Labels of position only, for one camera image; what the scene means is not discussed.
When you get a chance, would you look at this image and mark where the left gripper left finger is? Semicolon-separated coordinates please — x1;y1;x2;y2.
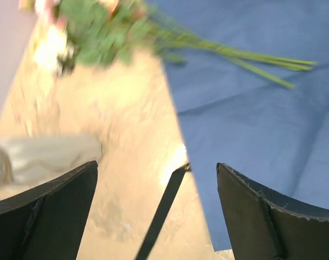
0;161;98;260

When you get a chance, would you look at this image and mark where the blue wrapping paper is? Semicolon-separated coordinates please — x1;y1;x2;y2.
155;0;329;251

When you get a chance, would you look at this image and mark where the white ceramic vase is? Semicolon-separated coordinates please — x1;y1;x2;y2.
0;134;102;186

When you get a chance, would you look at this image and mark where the black ribbon gold lettering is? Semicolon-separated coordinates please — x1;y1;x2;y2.
135;162;191;260

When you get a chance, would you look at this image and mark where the pink white flower bouquet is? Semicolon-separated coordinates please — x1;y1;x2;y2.
19;1;314;88

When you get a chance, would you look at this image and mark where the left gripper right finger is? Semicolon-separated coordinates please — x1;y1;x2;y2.
216;163;329;260

